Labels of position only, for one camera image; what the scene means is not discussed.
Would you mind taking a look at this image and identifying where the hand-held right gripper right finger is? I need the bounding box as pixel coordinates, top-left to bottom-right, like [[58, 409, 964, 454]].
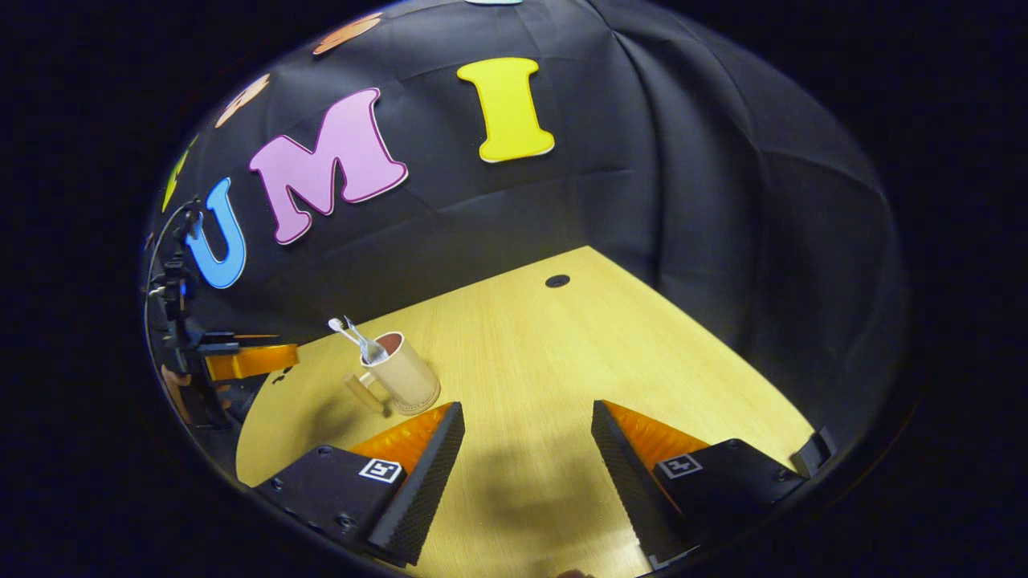
[[592, 400, 808, 567]]

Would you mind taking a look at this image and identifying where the beige cup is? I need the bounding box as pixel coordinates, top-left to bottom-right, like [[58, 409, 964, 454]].
[[344, 331, 442, 416]]

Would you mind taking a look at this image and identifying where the thin grey cable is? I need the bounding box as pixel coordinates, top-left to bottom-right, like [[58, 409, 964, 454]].
[[143, 205, 200, 330]]

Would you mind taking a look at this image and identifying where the wooden desktop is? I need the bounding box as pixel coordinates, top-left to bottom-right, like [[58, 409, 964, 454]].
[[235, 246, 816, 578]]

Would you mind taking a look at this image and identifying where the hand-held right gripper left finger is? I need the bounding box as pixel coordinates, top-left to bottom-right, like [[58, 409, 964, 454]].
[[253, 401, 467, 567]]

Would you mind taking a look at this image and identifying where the black backdrop cloth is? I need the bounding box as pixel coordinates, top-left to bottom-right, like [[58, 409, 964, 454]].
[[141, 0, 912, 499]]

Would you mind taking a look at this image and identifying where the white toothpaste tube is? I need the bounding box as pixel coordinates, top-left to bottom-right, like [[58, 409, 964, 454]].
[[344, 315, 390, 367]]

